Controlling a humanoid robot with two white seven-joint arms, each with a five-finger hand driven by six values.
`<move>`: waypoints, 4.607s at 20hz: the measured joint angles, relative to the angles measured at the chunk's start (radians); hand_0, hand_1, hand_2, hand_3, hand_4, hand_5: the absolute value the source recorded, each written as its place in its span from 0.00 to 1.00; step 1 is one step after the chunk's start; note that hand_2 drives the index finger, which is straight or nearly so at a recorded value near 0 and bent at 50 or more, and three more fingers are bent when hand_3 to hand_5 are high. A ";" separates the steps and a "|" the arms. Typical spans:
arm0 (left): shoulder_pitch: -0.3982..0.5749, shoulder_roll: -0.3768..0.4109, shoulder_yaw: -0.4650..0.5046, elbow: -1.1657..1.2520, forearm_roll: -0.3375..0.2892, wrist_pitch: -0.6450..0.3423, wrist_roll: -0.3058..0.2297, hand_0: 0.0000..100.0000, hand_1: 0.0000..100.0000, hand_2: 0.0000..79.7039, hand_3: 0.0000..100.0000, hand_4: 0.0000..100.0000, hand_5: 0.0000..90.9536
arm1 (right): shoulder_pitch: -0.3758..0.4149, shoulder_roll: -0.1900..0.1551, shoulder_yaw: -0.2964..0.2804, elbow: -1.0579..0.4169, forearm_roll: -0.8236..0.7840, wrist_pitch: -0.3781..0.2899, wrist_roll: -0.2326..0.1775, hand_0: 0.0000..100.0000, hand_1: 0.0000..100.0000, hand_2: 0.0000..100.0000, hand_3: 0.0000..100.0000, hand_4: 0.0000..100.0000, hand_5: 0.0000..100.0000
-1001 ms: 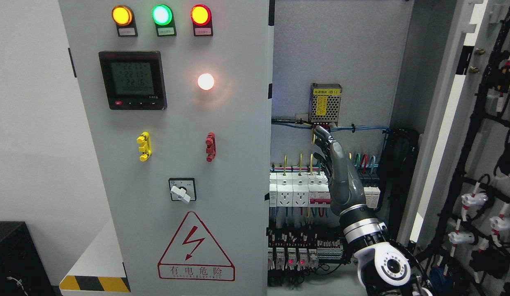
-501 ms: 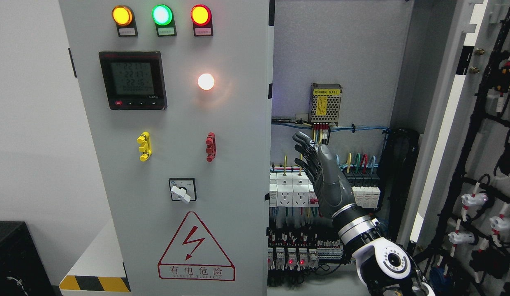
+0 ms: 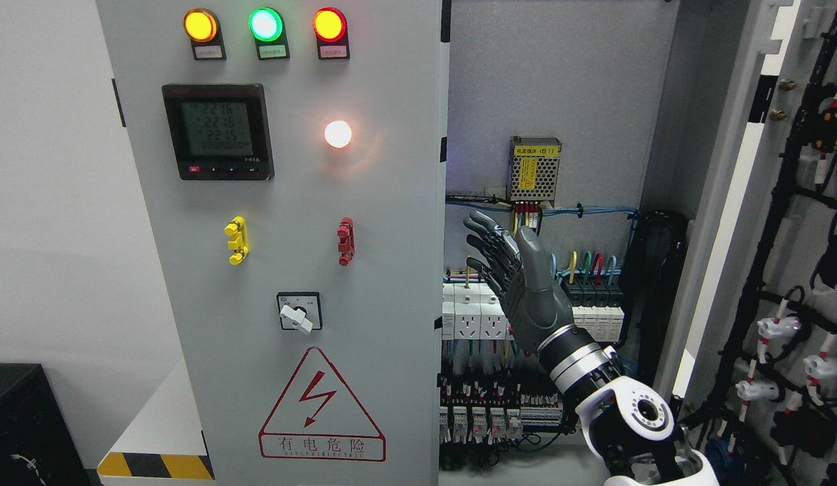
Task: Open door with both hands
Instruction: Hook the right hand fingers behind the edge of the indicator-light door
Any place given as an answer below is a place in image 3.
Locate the red electric hazard sticker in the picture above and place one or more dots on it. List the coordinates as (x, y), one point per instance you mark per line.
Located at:
(318, 417)

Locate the white socket breaker row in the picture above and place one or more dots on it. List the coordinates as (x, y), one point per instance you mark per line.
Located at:
(472, 312)

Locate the black surge protector block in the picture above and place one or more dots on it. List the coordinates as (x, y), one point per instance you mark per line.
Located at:
(597, 308)

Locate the perforated metal power supply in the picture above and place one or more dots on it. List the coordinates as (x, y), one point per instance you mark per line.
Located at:
(534, 163)

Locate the black digital power meter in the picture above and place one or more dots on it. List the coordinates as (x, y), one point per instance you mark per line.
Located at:
(219, 131)

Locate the white rotary selector switch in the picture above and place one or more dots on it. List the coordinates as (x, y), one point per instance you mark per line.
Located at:
(300, 311)

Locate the yellow terminal connector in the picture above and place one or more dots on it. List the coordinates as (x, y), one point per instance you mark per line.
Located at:
(237, 240)

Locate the red terminal connector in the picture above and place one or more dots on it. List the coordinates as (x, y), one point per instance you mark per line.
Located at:
(346, 245)

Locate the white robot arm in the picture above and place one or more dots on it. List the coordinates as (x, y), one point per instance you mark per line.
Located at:
(625, 422)

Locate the black box at left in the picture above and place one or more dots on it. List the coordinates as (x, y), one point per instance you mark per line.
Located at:
(35, 443)

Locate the red indicator lamp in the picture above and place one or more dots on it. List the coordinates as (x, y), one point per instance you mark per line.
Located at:
(331, 31)

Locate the relay terminal row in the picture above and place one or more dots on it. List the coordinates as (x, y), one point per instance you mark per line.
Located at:
(477, 409)

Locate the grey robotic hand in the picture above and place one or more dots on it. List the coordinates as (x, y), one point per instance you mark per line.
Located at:
(517, 269)

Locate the grey cabinet door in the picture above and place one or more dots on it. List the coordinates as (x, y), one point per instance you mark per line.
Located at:
(744, 83)
(379, 312)

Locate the yellow indicator lamp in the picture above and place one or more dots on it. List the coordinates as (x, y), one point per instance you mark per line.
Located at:
(205, 34)

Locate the green indicator lamp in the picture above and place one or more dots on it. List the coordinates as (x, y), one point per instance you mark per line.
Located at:
(268, 28)

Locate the white glowing indicator lamp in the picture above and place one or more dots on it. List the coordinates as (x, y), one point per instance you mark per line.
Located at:
(338, 134)

